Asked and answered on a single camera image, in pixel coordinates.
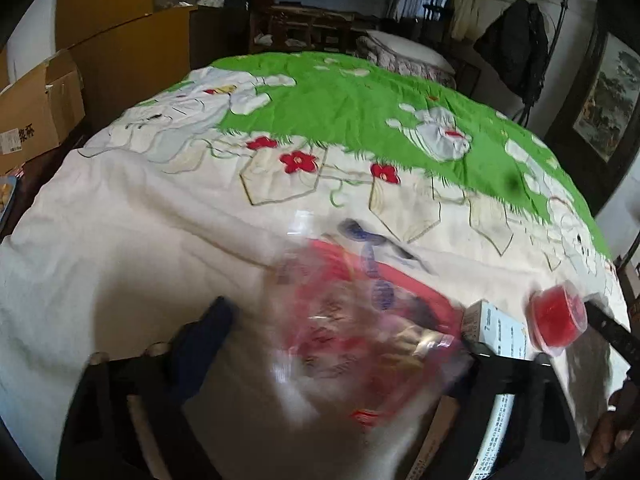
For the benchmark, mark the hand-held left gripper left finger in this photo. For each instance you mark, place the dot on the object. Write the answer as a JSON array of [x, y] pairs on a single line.
[[200, 355]]

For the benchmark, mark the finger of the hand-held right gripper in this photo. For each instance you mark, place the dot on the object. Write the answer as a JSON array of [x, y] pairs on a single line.
[[612, 327]]

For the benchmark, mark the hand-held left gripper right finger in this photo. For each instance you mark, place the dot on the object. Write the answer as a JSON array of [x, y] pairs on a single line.
[[530, 385]]

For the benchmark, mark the red plastic cup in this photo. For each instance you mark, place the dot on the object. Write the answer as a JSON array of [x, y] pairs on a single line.
[[557, 317]]

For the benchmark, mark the white cardboard box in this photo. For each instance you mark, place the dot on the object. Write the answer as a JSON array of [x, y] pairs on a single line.
[[500, 332]]

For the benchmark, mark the clear red printed plastic bag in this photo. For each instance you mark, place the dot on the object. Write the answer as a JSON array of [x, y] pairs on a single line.
[[350, 320]]

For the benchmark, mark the person's right hand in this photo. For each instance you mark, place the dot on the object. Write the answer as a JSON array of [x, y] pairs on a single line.
[[600, 440]]

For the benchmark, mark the green and white printed blanket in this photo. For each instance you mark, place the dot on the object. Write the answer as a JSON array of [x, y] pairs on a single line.
[[200, 185]]

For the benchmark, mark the framed landscape painting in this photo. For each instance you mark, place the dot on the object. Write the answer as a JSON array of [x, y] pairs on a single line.
[[602, 100]]

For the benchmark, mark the blue plate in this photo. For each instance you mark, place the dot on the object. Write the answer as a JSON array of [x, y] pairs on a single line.
[[6, 200]]

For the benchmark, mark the brown cardboard box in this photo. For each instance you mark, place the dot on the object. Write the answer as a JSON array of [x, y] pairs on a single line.
[[37, 105]]

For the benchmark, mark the dark hanging coat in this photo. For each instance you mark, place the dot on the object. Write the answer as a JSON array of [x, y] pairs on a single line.
[[515, 45]]

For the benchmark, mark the black metal coat rack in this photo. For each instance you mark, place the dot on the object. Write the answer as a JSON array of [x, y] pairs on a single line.
[[562, 20]]

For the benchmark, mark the tan wooden cabinet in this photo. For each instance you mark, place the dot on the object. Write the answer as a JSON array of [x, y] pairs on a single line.
[[125, 45]]

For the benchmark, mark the round patterned cushion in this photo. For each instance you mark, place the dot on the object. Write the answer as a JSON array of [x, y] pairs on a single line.
[[410, 55]]

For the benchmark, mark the dark wooden chair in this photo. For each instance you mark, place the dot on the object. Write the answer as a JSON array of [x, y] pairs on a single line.
[[310, 25]]

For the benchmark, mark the white crumpled paper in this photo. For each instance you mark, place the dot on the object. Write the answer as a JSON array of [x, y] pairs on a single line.
[[210, 1]]

